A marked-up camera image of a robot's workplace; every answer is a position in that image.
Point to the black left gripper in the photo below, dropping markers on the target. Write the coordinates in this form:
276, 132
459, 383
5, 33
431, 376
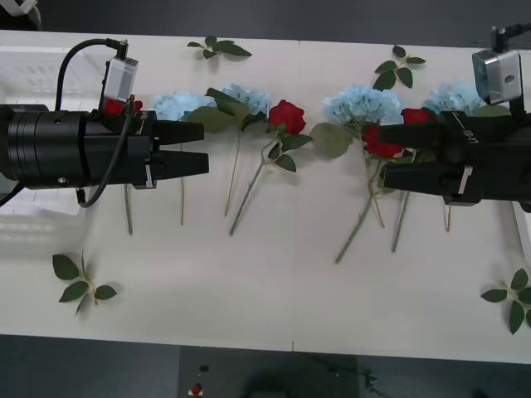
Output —
120, 166

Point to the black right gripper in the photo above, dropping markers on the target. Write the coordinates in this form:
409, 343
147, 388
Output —
493, 157

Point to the red rose green stem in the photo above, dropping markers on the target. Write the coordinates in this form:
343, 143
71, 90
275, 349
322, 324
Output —
415, 116
113, 108
373, 146
286, 116

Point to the pale blue flower green stem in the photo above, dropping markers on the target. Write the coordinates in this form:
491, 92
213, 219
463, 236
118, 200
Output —
452, 97
178, 105
361, 103
253, 97

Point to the green leaf twig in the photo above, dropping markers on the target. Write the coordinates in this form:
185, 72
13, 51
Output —
386, 81
232, 49
516, 317
64, 267

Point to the shallow white box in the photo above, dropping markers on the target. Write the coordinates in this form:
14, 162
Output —
523, 232
37, 70

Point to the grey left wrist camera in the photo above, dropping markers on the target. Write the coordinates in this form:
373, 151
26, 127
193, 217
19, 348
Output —
120, 79

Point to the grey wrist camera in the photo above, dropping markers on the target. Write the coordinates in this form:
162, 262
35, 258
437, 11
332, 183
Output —
498, 74
120, 79

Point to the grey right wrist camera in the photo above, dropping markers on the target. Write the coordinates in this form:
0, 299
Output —
498, 74

